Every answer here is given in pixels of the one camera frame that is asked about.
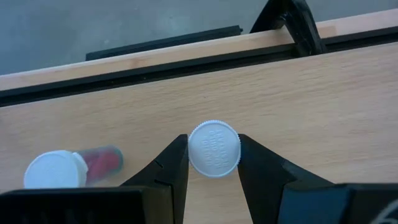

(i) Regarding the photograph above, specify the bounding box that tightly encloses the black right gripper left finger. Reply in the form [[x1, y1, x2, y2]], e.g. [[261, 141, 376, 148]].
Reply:
[[119, 133, 190, 224]]

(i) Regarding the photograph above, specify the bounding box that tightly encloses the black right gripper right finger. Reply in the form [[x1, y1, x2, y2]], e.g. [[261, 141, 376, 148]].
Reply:
[[238, 133, 336, 224]]

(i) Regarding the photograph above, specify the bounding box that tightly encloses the pink pill bottle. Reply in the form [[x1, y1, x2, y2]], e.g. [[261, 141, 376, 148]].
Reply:
[[187, 119, 242, 179]]

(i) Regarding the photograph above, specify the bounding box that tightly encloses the red pill bottle white cap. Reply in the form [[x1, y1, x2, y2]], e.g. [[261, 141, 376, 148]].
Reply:
[[23, 144, 124, 190]]

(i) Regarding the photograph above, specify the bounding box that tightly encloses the wooden table edge strip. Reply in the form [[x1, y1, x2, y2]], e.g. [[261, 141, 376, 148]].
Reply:
[[0, 8, 398, 91]]

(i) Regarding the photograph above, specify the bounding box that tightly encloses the black floor bar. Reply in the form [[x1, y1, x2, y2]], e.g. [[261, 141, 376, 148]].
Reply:
[[85, 25, 243, 62]]

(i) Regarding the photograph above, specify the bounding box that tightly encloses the black metal shelf frame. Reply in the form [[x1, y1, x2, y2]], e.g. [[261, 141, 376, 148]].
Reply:
[[0, 0, 398, 108]]

